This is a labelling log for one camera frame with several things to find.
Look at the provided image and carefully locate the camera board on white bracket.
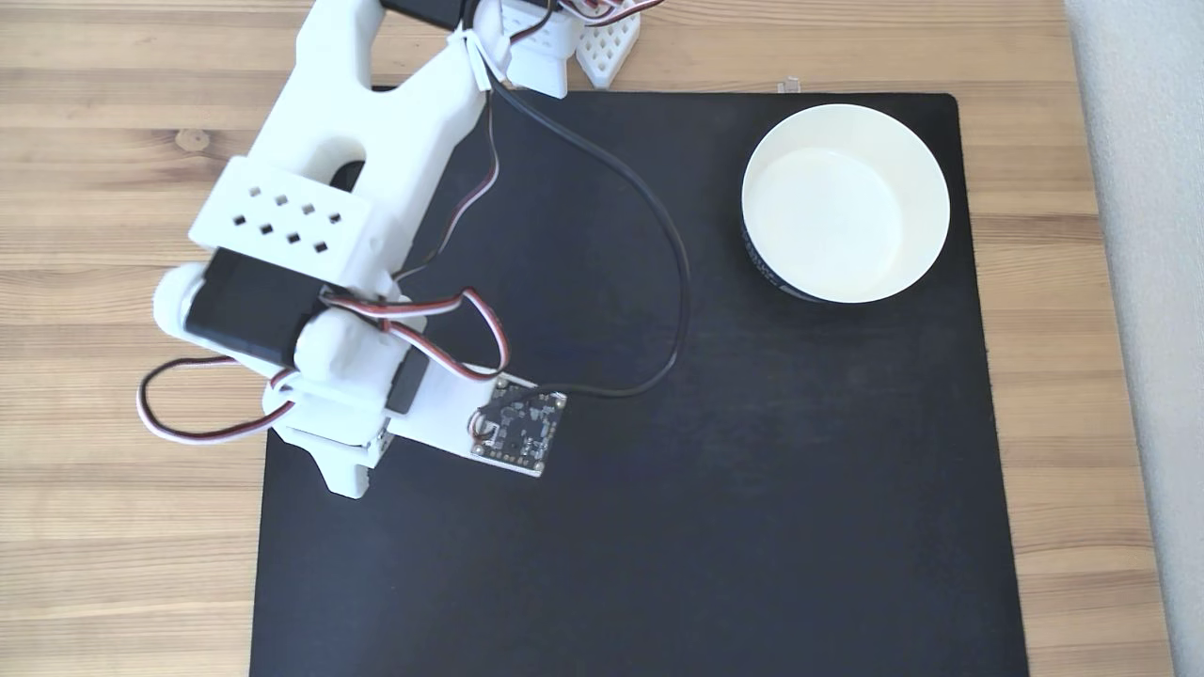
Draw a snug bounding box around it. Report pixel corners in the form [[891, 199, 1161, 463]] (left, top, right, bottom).
[[388, 365, 568, 480]]

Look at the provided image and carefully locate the black desk mat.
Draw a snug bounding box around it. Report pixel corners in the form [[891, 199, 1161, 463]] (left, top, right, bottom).
[[249, 84, 1030, 677]]

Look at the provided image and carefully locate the white round plate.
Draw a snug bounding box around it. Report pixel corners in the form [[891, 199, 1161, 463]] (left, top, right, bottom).
[[740, 103, 952, 305]]

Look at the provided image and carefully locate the red white black servo cable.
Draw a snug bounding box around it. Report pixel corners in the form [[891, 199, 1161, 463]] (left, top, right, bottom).
[[136, 355, 298, 446], [323, 287, 513, 383]]

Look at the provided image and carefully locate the black camera cable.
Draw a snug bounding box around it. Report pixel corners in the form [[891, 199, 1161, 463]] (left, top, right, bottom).
[[466, 38, 694, 401]]

